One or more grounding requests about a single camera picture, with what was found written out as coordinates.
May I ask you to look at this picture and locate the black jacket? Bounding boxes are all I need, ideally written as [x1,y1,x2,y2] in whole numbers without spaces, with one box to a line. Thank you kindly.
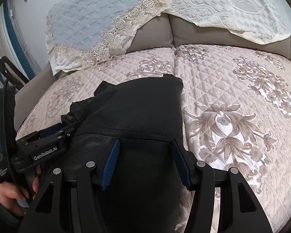
[62,75,183,232]

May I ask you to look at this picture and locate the person's left hand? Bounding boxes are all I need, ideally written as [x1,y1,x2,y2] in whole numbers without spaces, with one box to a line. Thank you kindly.
[0,166,42,217]

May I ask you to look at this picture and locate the blue striped rug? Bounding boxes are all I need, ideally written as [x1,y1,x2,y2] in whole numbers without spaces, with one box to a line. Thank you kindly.
[0,0,41,89]

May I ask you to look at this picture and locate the beige floral quilted bedspread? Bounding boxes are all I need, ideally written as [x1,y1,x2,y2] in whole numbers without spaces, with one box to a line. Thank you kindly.
[17,44,291,232]

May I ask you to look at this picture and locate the grey upholstered headboard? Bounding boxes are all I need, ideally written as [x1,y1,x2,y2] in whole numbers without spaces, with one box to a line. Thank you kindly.
[14,13,291,129]

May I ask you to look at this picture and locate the white embossed pillow cover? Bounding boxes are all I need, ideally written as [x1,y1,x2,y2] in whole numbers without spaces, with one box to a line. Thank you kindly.
[166,0,291,45]

